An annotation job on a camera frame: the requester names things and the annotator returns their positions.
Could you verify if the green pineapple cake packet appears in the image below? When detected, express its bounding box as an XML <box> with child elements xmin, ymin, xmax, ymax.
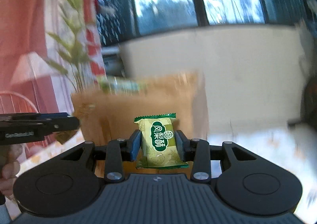
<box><xmin>134</xmin><ymin>113</ymin><xmax>189</xmax><ymax>169</ymax></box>

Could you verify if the green vegetable chips bag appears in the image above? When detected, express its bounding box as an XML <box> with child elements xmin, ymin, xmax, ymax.
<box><xmin>97</xmin><ymin>75</ymin><xmax>147</xmax><ymax>95</ymax></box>

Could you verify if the person's left hand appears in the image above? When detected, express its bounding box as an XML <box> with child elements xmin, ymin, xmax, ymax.
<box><xmin>1</xmin><ymin>144</ymin><xmax>23</xmax><ymax>198</ymax></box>

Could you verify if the pink bamboo print curtain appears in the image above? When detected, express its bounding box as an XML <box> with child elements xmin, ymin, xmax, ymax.
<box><xmin>1</xmin><ymin>0</ymin><xmax>105</xmax><ymax>120</ymax></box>

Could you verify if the black exercise bike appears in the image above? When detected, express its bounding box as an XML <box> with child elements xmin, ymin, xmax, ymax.
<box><xmin>287</xmin><ymin>75</ymin><xmax>316</xmax><ymax>131</ymax></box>

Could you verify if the floral checkered tablecloth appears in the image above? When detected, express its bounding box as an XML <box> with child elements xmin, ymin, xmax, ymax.
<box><xmin>13</xmin><ymin>134</ymin><xmax>101</xmax><ymax>218</ymax></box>

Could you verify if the plastic-lined cardboard box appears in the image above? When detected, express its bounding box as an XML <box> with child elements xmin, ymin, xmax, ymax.
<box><xmin>72</xmin><ymin>72</ymin><xmax>210</xmax><ymax>146</ymax></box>

